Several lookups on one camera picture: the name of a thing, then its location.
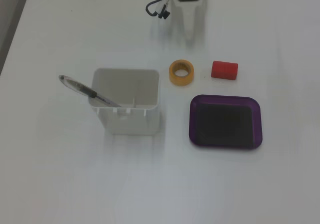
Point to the red rectangular block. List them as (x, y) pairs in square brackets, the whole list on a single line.
[(224, 70)]

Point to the purple metal tray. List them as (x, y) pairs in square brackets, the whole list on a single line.
[(225, 124)]

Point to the white plastic box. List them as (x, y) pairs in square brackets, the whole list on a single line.
[(130, 89)]

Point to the yellow tape roll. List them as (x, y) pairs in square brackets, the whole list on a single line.
[(172, 77)]

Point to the clear black ballpoint pen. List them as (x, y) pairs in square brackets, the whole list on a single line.
[(82, 87)]

